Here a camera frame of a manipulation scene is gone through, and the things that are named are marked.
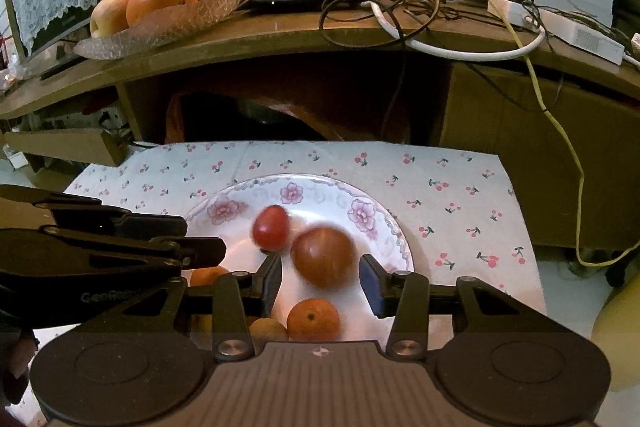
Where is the white power strip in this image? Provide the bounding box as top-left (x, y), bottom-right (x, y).
top-left (540, 9), bottom-right (626, 66)

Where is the yellow trash bin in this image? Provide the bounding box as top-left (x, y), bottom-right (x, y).
top-left (590, 279), bottom-right (640, 393)

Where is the wooden television cabinet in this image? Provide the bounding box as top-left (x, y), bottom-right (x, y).
top-left (0, 0), bottom-right (640, 253)

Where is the glass fruit bowl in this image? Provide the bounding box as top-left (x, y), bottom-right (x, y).
top-left (72, 0), bottom-right (249, 60)

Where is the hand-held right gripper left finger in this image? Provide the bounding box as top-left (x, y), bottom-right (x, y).
top-left (70, 252), bottom-right (283, 360)

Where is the large dark red tomato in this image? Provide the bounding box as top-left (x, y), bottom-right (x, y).
top-left (291, 227), bottom-right (357, 289)

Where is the small orange tangerine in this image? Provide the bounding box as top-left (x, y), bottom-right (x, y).
top-left (286, 298), bottom-right (341, 343)
top-left (190, 265), bottom-right (232, 288)

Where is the white floral plate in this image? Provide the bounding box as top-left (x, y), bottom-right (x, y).
top-left (184, 174), bottom-right (416, 343)

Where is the small red cherry tomato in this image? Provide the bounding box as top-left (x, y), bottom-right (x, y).
top-left (251, 205), bottom-right (292, 253)

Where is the yellow apple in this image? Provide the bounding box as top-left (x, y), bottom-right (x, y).
top-left (89, 0), bottom-right (135, 38)

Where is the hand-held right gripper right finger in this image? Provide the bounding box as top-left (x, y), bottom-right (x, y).
top-left (359, 254), bottom-right (576, 358)

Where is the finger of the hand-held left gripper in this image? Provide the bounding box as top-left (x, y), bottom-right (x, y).
top-left (0, 184), bottom-right (188, 239)
top-left (0, 225), bottom-right (227, 277)

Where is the cherry print tablecloth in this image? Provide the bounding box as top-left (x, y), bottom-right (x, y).
top-left (10, 141), bottom-right (548, 423)

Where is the thick white cable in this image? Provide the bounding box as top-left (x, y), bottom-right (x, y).
top-left (360, 0), bottom-right (547, 62)

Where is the yellow cable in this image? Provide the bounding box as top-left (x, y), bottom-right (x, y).
top-left (250, 0), bottom-right (640, 268)

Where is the black cable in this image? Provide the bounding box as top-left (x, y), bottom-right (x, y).
top-left (320, 0), bottom-right (501, 52)

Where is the small brown round fruit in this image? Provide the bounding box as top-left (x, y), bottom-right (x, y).
top-left (248, 317), bottom-right (290, 344)

